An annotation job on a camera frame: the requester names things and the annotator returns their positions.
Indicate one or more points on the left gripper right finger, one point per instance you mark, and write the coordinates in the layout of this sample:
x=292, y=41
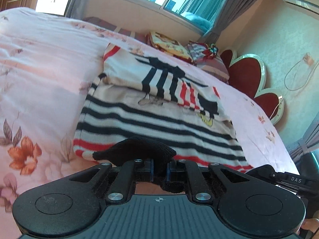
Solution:
x=186, y=176

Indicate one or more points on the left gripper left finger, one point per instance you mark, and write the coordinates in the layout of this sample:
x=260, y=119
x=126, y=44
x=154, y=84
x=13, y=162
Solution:
x=133, y=171

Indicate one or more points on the red black striped white sweater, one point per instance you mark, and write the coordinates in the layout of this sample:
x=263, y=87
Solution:
x=138, y=95

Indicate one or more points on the person's right hand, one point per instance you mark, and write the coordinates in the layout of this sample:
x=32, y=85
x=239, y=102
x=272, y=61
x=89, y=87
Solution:
x=311, y=224

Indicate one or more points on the striped grey pink pillow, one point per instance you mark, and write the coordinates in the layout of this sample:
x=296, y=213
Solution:
x=214, y=67

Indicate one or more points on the red white scalloped headboard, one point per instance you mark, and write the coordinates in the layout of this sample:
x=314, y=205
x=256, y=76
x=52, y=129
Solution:
x=248, y=74

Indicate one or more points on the red ribbon bow decoration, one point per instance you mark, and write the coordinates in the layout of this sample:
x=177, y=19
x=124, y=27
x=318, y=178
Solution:
x=210, y=51

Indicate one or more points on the folded red yellow cartoon blanket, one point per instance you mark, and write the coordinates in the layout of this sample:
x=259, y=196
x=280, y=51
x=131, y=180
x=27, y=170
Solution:
x=169, y=46

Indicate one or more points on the pink floral bed quilt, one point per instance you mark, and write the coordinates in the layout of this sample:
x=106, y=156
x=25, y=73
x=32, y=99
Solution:
x=47, y=66

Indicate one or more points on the grey curtain right side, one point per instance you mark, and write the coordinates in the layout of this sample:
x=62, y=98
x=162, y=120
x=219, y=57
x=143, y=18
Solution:
x=229, y=11

